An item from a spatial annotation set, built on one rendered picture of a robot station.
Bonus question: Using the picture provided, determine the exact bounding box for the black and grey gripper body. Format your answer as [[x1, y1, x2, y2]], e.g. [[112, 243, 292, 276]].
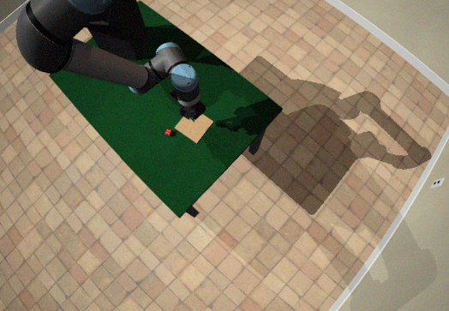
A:
[[180, 101, 206, 121]]

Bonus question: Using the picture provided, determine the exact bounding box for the peach flat mat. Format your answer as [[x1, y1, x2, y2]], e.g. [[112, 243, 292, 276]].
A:
[[175, 114, 213, 143]]

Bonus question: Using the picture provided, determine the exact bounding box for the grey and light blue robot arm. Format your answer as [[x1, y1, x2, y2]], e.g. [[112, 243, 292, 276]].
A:
[[15, 0, 201, 106]]

